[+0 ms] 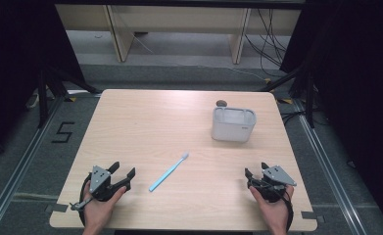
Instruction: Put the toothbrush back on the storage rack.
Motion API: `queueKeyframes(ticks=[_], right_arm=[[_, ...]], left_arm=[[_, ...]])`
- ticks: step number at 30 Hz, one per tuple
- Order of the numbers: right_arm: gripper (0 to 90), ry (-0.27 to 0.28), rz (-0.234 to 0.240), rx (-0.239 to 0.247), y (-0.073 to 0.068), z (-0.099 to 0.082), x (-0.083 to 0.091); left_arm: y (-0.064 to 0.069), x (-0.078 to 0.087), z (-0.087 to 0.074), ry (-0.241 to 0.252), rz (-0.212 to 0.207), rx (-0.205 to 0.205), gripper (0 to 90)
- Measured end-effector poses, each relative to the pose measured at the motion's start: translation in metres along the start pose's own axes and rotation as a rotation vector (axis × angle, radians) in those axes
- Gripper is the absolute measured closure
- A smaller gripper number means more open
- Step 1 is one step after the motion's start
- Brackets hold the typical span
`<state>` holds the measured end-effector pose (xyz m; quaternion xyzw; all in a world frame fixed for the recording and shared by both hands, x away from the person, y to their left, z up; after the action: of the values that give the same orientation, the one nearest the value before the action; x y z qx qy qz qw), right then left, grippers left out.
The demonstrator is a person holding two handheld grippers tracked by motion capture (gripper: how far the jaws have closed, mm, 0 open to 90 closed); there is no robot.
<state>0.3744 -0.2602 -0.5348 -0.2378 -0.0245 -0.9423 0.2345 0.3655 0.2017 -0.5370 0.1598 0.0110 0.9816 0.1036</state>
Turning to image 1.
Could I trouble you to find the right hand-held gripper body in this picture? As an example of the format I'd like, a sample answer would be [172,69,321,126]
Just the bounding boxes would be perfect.
[251,164,297,204]

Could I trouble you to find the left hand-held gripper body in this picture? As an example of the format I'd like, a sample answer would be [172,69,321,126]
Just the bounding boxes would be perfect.
[88,165,131,202]

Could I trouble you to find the light blue toothbrush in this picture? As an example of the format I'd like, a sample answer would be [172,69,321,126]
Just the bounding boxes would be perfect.
[148,151,190,193]

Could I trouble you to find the white grey toothbrush holder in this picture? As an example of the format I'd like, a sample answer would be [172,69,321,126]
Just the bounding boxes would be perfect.
[211,106,258,143]

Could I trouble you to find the person's left hand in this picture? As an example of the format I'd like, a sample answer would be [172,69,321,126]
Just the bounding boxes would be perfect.
[82,181,128,228]

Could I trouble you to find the person's right hand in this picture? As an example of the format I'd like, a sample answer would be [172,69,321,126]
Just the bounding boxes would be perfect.
[248,185,295,229]

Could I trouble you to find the black tape piece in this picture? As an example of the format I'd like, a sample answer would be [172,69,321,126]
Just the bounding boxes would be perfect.
[44,202,69,214]
[301,211,326,225]

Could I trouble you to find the black metal stand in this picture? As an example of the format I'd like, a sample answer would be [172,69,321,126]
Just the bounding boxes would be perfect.
[258,63,316,129]
[36,63,103,129]

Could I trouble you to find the black curtain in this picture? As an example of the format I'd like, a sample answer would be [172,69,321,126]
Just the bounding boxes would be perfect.
[0,0,86,165]
[279,0,383,227]

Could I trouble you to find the beige wooden desk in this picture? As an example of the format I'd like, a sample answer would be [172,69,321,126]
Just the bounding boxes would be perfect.
[54,4,303,65]

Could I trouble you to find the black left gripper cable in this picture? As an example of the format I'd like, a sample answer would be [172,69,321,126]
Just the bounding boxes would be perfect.
[78,174,93,227]

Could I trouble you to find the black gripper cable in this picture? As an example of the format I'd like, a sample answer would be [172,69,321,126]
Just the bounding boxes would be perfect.
[78,174,93,227]
[285,194,295,232]

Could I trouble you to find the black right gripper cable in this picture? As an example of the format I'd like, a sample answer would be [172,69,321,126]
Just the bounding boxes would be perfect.
[285,194,295,232]

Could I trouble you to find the metal floor rail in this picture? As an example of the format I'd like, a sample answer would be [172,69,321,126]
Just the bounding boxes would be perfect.
[292,98,370,235]
[0,96,66,235]

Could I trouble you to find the black floor cables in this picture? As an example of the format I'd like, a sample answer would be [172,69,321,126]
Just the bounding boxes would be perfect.
[279,110,309,126]

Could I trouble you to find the bundle of black cables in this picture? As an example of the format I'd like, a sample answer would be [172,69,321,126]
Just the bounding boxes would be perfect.
[244,8,292,78]

